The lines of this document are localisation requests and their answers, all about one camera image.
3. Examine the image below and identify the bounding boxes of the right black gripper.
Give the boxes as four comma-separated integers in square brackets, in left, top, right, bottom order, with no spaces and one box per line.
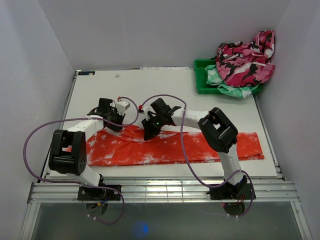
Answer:
[141,114,165,141]

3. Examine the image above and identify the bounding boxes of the orange white tie-dye trousers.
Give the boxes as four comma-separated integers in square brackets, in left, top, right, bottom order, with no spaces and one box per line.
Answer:
[86,124,265,167]

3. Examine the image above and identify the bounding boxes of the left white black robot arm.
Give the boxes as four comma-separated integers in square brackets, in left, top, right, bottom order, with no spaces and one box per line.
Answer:
[48,98,130,200]

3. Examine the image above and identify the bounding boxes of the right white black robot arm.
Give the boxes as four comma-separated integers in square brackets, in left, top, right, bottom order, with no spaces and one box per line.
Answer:
[138,97,251,200]

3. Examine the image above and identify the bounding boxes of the blue label sticker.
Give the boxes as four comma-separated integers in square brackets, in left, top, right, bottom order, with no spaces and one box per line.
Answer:
[77,71,96,76]

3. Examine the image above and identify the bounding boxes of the green plastic bin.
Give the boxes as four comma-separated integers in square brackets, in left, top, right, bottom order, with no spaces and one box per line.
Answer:
[193,58,264,96]

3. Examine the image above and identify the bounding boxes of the mint green white garment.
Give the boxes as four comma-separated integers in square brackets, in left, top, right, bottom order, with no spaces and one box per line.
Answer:
[205,65,262,99]

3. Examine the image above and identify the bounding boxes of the pink camouflage garment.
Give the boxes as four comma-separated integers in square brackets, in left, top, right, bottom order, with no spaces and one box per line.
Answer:
[215,30,276,88]

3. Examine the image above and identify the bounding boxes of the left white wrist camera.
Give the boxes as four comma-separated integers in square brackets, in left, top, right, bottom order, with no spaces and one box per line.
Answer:
[115,97,131,116]

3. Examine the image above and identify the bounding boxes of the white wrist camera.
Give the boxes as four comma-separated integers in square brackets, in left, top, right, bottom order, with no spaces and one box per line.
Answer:
[115,97,131,116]
[138,105,151,121]

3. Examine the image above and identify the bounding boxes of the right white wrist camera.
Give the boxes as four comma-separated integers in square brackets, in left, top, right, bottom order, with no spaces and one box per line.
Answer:
[138,105,151,121]

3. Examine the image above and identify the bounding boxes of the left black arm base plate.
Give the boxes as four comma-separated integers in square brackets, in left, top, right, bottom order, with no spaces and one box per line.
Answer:
[77,184,122,202]

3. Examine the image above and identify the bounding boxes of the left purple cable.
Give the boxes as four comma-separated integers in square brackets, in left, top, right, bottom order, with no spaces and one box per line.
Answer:
[22,98,141,225]

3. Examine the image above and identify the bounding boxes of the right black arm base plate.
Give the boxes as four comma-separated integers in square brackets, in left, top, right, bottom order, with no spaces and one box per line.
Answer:
[206,183,253,200]

